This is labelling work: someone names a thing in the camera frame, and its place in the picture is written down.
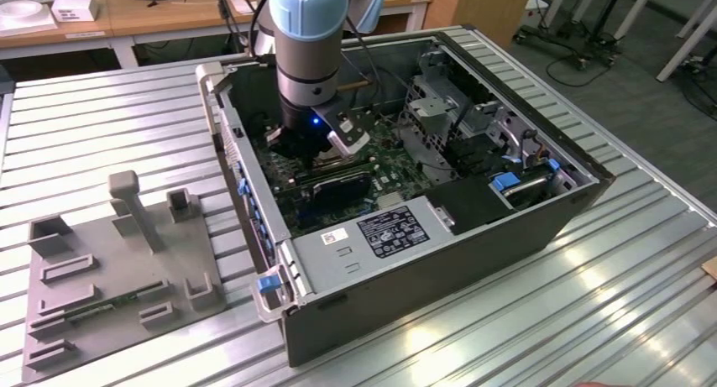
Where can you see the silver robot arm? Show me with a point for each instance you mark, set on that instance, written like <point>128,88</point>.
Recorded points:
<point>307,59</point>

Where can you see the CPU socket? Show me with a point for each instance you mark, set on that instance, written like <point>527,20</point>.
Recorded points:
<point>337,161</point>

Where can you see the black shrouded graphics card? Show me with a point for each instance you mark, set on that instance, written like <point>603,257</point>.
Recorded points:
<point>341,189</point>

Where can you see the blue case latch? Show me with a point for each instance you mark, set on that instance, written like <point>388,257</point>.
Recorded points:
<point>241,187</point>
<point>265,283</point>
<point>551,165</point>

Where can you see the green motherboard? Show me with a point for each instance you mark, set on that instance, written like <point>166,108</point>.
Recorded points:
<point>391,160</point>

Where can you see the silver chipset heatsink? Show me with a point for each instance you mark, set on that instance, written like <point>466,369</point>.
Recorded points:
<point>387,200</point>

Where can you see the metal drive cage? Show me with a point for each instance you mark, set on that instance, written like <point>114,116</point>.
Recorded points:
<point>433,110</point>

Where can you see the silver power supply unit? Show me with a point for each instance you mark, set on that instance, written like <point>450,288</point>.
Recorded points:
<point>329,269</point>

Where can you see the black plastic shroud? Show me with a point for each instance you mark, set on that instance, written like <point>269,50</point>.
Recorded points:
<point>470,206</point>

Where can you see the wooden desk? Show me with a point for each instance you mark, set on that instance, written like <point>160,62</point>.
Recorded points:
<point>168,13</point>

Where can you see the blue disk carrier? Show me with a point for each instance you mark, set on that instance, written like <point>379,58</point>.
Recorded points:
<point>506,181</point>

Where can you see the grey parts rack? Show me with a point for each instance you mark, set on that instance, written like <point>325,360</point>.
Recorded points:
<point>112,252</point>

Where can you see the wooden cabinet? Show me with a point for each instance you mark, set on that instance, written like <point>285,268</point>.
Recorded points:
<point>492,9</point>

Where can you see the black PC case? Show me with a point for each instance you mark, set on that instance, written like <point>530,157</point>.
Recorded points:
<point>391,311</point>

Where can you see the white cardboard box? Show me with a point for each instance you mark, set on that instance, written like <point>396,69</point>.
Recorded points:
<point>72,7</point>

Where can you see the green RAM stick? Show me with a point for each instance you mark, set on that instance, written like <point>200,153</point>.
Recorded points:
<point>94,309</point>

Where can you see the white foam tray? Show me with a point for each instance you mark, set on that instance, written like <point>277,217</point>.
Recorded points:
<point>22,13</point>

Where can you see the black wheeled stand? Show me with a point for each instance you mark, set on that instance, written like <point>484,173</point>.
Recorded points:
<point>607,13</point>

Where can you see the white table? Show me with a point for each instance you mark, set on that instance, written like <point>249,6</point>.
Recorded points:
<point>686,53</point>

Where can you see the wooden block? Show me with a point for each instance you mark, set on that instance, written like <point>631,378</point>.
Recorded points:
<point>710,273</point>

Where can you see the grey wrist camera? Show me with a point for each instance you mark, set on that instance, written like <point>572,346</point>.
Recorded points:
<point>348,139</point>
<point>273,140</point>

